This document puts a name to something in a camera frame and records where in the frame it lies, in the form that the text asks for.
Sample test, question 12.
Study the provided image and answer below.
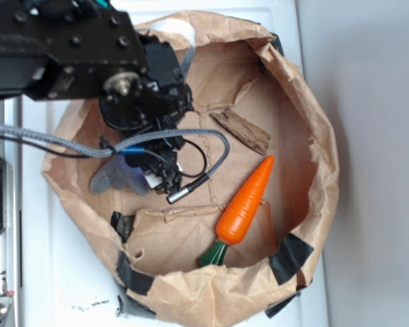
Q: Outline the brown wood bark piece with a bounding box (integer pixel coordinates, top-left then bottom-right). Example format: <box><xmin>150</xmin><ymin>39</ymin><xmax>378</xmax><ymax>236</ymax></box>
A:
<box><xmin>210</xmin><ymin>108</ymin><xmax>271</xmax><ymax>156</ymax></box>

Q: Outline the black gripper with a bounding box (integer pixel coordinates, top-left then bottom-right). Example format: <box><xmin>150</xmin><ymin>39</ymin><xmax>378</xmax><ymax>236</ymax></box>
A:
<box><xmin>89</xmin><ymin>18</ymin><xmax>196</xmax><ymax>196</ymax></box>

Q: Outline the gray braided cable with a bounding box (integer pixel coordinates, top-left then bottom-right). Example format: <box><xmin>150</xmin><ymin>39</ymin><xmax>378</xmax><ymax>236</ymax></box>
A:
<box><xmin>0</xmin><ymin>122</ymin><xmax>230</xmax><ymax>204</ymax></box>

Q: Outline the orange plastic toy carrot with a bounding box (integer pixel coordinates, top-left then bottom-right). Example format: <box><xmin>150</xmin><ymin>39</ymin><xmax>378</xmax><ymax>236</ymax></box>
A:
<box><xmin>198</xmin><ymin>155</ymin><xmax>275</xmax><ymax>266</ymax></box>

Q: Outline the aluminium rail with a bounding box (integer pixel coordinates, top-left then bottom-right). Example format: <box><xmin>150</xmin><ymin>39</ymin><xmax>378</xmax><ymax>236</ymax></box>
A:
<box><xmin>0</xmin><ymin>98</ymin><xmax>23</xmax><ymax>327</ymax></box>

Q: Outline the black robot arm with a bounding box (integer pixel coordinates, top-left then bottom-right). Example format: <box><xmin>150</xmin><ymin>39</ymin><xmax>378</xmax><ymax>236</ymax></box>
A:
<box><xmin>0</xmin><ymin>1</ymin><xmax>192</xmax><ymax>138</ymax></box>

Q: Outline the brown paper bag tray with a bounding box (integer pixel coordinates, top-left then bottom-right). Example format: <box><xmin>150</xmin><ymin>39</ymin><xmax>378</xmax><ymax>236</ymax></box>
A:
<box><xmin>42</xmin><ymin>11</ymin><xmax>339</xmax><ymax>326</ymax></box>

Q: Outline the thin black cable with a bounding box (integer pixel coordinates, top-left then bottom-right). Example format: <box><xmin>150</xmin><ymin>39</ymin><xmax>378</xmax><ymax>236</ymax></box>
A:
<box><xmin>0</xmin><ymin>132</ymin><xmax>208</xmax><ymax>178</ymax></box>

